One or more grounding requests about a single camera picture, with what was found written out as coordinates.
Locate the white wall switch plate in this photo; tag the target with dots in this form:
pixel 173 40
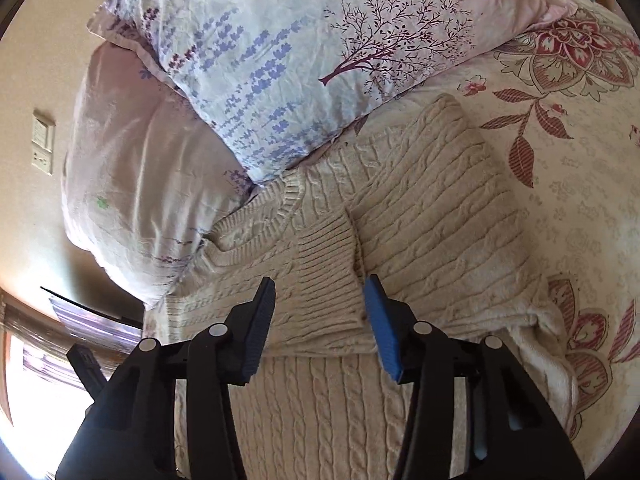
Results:
pixel 43 131

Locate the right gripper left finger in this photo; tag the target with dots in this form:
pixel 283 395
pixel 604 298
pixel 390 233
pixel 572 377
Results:
pixel 129 432

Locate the pink plain pillow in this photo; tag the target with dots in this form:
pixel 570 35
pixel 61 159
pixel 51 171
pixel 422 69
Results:
pixel 144 178

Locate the lavender tree print pillow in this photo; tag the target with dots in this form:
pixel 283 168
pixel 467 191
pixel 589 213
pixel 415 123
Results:
pixel 276 79

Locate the cream cable-knit sweater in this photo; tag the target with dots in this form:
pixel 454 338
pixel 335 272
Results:
pixel 421 204

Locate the floral cream bedspread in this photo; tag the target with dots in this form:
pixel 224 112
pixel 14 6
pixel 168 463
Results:
pixel 560 108

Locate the purple striped curtain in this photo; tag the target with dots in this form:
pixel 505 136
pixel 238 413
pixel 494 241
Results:
pixel 78 317

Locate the white wall power socket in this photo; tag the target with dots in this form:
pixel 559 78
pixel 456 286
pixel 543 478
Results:
pixel 42 159

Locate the dark wooden window frame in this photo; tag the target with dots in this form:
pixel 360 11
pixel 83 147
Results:
pixel 30 319

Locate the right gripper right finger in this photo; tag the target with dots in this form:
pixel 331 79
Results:
pixel 511 431

